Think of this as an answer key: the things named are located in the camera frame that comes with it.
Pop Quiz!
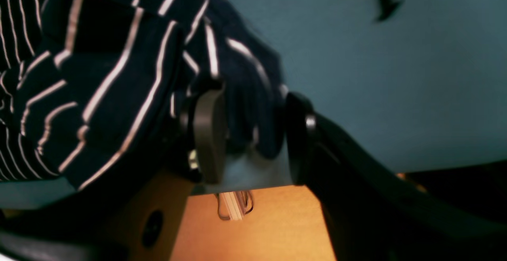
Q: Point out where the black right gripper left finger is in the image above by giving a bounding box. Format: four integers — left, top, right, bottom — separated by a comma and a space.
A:
1, 90, 227, 261

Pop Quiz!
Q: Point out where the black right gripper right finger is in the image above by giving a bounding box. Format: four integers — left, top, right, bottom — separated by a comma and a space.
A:
285, 92, 506, 261

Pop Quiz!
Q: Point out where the navy white striped t-shirt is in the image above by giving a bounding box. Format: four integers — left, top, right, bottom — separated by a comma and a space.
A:
1, 0, 285, 190

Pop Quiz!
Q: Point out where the light blue tablecloth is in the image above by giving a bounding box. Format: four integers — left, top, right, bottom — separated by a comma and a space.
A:
0, 0, 507, 210

